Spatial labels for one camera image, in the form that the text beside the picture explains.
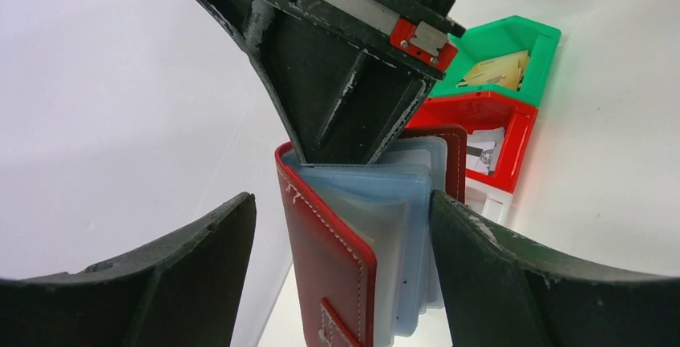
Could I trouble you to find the red leather card holder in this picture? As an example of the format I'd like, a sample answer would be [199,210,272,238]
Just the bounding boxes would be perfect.
[274,124,467,346]

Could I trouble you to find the red plastic bin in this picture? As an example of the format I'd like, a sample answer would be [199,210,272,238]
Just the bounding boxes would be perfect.
[407,91,538,194]

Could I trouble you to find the gold cards in green bin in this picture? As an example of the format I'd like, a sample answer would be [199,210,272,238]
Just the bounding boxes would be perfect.
[457,50,530,91]

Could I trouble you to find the white plastic bin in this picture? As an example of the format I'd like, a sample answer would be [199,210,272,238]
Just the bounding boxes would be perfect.
[464,177,513,225]

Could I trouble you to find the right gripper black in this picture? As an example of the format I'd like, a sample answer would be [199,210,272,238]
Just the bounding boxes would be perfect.
[196,0,465,164]

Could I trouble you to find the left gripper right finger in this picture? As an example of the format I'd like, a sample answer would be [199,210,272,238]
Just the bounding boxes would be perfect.
[430,191,679,346]

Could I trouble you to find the green plastic bin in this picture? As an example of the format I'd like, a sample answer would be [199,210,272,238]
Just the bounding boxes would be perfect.
[430,15,562,107]

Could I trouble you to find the white cards in red bin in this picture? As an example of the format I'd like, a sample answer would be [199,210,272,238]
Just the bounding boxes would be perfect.
[466,127,506,176]

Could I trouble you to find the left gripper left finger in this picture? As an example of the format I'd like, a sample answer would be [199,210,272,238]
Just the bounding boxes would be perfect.
[1,192,257,346]

